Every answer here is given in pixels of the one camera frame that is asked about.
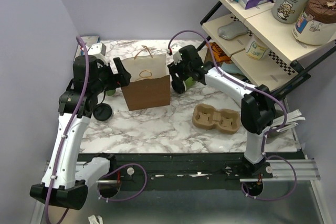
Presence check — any green paper cup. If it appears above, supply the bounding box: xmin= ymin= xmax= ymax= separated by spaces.
xmin=173 ymin=77 xmax=196 ymax=92
xmin=106 ymin=90 xmax=116 ymax=97

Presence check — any black plastic cup lid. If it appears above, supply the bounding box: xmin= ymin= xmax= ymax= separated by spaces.
xmin=171 ymin=79 xmax=186 ymax=94
xmin=92 ymin=103 xmax=113 ymax=121

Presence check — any brown paper bag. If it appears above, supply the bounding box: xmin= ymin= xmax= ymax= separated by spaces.
xmin=121 ymin=45 xmax=171 ymax=111

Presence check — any brown cardboard cup carrier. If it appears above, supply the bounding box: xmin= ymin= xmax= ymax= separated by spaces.
xmin=192 ymin=103 xmax=240 ymax=134

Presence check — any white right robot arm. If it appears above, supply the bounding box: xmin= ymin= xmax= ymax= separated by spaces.
xmin=167 ymin=45 xmax=276 ymax=178

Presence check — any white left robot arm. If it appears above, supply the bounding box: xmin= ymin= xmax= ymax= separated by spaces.
xmin=29 ymin=56 xmax=131 ymax=210

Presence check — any orange brown snack bag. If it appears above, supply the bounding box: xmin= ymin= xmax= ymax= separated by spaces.
xmin=204 ymin=42 xmax=233 ymax=66

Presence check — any blue razor package box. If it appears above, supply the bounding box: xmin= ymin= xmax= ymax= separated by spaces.
xmin=76 ymin=36 xmax=100 ymax=56

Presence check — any grey stone-shaped pouch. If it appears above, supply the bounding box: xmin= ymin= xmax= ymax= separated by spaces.
xmin=217 ymin=21 xmax=248 ymax=40

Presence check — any white printed mug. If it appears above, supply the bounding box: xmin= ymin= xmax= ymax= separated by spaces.
xmin=245 ymin=35 xmax=270 ymax=60

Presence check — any beige black folding shelf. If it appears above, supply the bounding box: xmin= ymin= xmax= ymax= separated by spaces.
xmin=200 ymin=0 xmax=335 ymax=99

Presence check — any white plastic scrap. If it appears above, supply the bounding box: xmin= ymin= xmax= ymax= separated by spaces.
xmin=88 ymin=215 xmax=103 ymax=224

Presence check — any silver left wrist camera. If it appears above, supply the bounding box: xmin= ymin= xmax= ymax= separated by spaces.
xmin=88 ymin=42 xmax=107 ymax=65

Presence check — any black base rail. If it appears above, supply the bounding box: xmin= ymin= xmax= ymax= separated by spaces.
xmin=76 ymin=152 xmax=274 ymax=192

